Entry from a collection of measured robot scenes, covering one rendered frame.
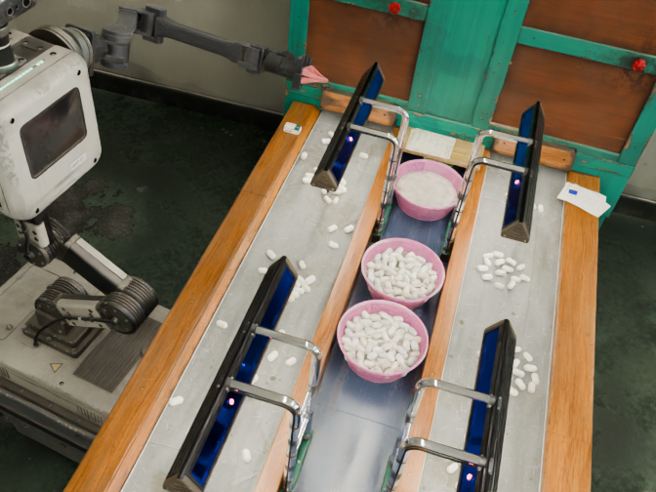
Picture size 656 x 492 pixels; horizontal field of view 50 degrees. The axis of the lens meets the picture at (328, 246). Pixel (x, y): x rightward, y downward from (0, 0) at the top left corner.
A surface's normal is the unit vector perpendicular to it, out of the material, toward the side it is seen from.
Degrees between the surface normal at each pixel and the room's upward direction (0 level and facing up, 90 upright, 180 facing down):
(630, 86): 90
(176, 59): 90
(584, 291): 0
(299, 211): 0
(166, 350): 0
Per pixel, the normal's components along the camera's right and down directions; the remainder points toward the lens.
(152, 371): 0.10, -0.69
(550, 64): -0.28, 0.68
